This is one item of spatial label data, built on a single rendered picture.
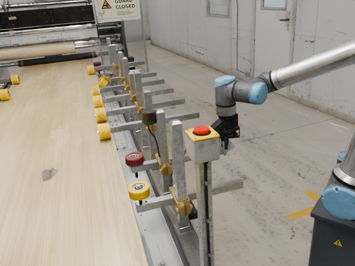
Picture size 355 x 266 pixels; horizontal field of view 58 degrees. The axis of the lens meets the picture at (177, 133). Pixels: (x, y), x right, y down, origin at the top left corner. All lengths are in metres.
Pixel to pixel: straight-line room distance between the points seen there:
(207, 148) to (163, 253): 0.64
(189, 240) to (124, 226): 0.31
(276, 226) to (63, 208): 1.62
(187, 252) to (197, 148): 0.52
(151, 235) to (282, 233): 1.19
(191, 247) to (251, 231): 1.17
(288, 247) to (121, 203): 1.40
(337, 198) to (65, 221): 0.96
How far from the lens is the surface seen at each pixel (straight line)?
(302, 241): 2.36
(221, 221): 2.43
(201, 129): 0.81
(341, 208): 1.37
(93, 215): 1.12
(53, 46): 3.81
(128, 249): 0.97
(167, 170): 1.39
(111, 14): 3.75
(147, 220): 1.50
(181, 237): 1.28
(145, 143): 1.90
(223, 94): 1.39
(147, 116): 1.29
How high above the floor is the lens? 1.56
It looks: 24 degrees down
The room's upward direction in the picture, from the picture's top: 4 degrees counter-clockwise
